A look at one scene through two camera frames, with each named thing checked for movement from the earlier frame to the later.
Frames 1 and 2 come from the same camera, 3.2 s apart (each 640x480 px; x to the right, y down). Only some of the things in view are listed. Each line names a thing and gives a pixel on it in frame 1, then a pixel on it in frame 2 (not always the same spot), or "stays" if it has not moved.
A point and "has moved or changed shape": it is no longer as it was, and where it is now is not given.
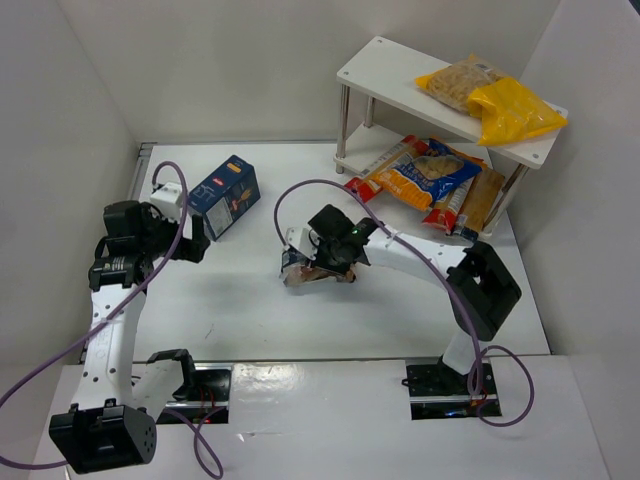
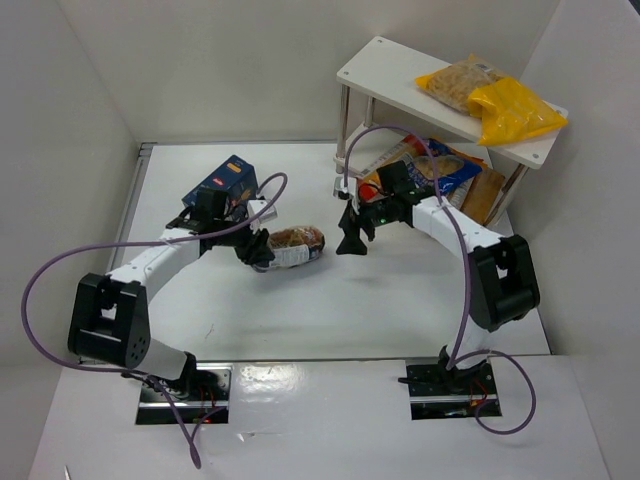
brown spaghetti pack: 480,201 stays
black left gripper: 185,248 to 249,245
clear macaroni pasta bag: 454,83 stays
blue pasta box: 226,196 stays
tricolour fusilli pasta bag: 297,270 has moved or changed shape
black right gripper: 320,261 to 361,220
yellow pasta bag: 511,113 stays
